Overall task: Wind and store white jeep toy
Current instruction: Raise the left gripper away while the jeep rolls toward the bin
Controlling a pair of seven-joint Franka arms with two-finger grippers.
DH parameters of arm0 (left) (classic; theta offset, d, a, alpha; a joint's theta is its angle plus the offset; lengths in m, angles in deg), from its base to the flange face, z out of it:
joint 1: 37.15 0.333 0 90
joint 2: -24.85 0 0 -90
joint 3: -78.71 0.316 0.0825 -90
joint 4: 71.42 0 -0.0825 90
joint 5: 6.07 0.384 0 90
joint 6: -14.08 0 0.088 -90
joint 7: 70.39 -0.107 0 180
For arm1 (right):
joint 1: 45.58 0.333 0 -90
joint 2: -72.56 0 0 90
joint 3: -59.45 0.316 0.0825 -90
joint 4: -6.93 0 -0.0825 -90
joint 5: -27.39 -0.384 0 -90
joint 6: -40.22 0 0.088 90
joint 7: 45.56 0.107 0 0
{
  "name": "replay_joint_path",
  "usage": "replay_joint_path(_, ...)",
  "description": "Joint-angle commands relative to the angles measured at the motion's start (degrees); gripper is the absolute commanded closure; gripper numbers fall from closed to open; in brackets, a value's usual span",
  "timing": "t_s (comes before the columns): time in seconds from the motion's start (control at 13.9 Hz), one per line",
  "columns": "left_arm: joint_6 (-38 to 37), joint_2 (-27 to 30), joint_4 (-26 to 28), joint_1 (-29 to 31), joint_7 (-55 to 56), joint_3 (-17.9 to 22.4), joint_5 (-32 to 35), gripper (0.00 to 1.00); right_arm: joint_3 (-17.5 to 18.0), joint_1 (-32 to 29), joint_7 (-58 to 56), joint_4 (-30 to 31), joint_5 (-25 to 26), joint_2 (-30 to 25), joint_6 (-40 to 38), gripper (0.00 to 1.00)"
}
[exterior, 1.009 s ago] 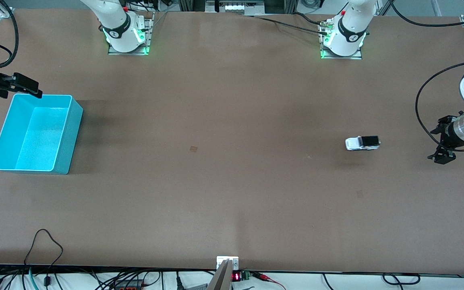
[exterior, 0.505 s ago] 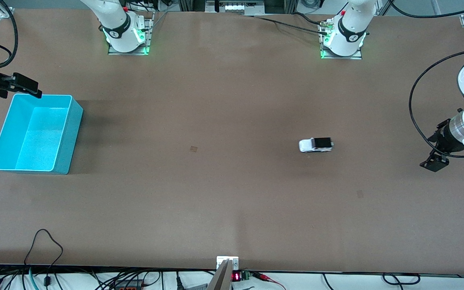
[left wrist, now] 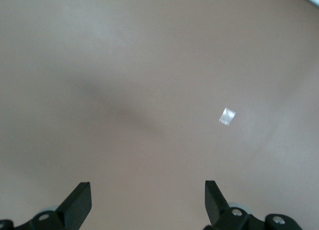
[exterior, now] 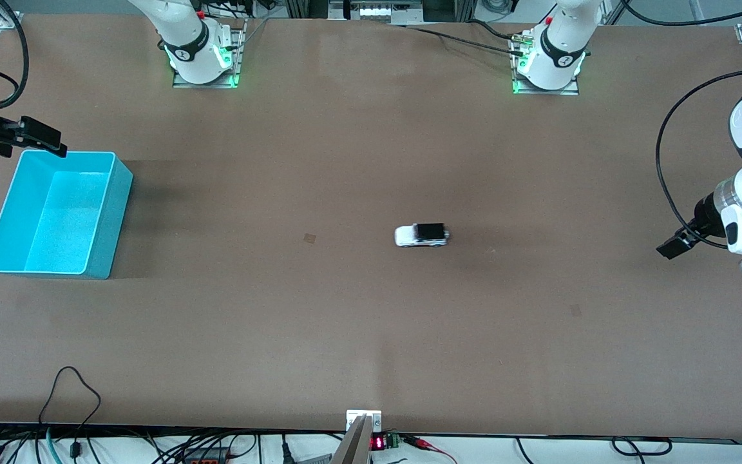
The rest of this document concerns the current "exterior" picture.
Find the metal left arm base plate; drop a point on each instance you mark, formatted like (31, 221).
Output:
(545, 92)

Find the black power strip red switches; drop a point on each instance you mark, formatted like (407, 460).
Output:
(207, 457)

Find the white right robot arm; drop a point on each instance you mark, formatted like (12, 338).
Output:
(190, 58)

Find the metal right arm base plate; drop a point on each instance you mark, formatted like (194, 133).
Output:
(203, 84)

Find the red clip lead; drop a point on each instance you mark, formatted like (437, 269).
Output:
(419, 442)

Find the white toy jeep black roof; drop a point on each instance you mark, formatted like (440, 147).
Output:
(413, 238)

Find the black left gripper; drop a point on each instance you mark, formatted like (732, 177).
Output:
(706, 216)

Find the red LED display module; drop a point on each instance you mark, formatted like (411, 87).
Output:
(379, 443)

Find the turquoise plastic bin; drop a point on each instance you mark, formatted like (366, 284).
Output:
(55, 219)

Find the control box with white lights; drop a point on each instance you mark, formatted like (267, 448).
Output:
(377, 11)

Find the white mounting bracket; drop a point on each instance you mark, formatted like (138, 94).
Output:
(353, 415)

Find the grey camera mount bar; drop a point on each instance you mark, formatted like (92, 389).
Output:
(355, 444)

